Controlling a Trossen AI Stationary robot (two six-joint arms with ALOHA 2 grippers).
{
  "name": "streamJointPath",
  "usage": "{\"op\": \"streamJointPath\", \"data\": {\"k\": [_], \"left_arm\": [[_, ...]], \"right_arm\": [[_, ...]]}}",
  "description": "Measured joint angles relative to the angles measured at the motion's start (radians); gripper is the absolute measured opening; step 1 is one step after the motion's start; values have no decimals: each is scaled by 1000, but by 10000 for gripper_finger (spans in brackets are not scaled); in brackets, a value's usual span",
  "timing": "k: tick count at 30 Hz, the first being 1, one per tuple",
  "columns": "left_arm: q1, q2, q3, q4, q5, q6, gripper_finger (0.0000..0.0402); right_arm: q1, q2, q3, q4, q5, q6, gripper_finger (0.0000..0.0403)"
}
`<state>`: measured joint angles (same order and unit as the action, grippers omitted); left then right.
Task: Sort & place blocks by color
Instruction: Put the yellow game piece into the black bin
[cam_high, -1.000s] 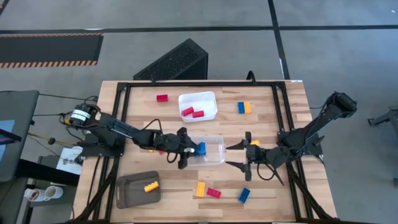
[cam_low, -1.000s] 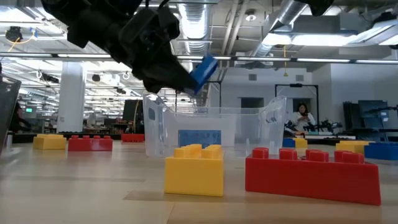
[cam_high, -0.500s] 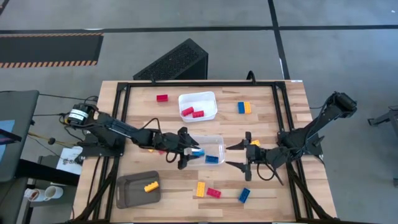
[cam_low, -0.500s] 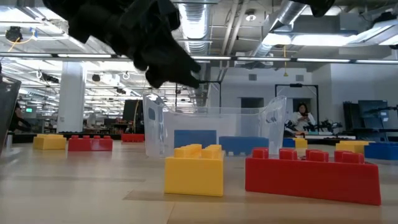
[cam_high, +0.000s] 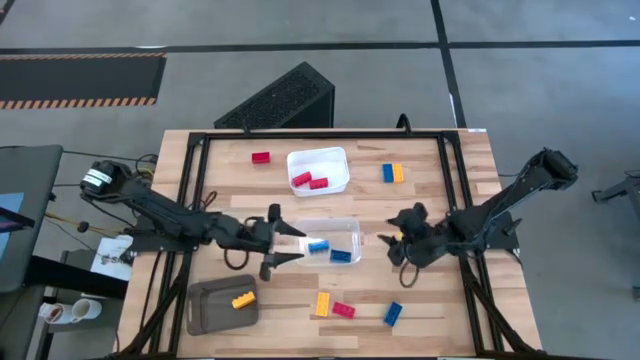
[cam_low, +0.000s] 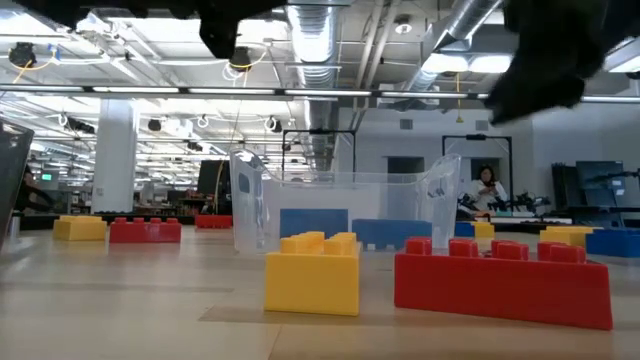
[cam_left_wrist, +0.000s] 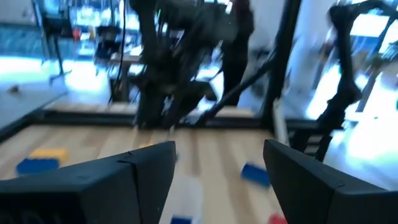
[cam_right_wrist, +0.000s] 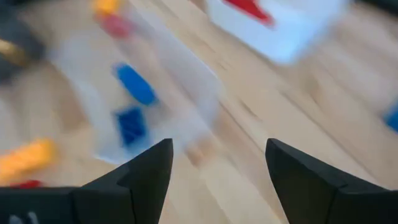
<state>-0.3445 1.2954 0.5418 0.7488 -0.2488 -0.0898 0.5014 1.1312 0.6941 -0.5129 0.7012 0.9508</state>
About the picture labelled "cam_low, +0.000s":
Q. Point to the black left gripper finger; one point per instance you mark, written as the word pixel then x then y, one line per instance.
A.
pixel 260 4

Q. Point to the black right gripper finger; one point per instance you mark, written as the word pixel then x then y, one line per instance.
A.
pixel 535 100

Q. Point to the long yellow toy block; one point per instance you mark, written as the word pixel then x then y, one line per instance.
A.
pixel 562 236

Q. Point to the small yellow toy block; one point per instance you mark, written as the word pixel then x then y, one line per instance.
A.
pixel 484 230

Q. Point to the small blue toy block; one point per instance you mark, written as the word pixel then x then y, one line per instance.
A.
pixel 464 230

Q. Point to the long blue toy block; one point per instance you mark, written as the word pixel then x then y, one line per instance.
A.
pixel 392 232

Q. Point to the long red toy block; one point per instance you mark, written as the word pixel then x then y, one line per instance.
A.
pixel 500 295

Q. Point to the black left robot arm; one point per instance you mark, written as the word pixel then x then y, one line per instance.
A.
pixel 100 7

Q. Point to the bright ceiling panel light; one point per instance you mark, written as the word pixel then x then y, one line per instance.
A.
pixel 465 63

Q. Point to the black background robot arms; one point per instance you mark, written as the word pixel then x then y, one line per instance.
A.
pixel 525 202

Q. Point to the person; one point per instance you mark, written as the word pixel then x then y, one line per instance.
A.
pixel 487 192
pixel 32 197

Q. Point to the long LED light bar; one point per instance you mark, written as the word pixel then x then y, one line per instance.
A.
pixel 325 92

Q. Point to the round ceiling sensor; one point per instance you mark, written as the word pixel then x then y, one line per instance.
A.
pixel 403 28

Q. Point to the white square column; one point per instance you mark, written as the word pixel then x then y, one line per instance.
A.
pixel 115 155

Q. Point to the white plastic bin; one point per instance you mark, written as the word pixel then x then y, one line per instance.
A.
pixel 325 200

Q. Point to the clear plastic bin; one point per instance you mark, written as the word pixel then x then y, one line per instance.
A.
pixel 345 200

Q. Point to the yellow square toy block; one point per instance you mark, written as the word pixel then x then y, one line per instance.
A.
pixel 312 280

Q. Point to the black ceiling camera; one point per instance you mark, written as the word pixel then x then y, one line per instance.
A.
pixel 241 59
pixel 22 54

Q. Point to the black rectangular frame stand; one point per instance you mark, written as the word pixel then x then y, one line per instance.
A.
pixel 477 137

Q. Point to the round silver ceiling duct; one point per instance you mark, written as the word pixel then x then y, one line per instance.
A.
pixel 315 50

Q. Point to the dark wall monitor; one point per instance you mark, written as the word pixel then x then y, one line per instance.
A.
pixel 600 180

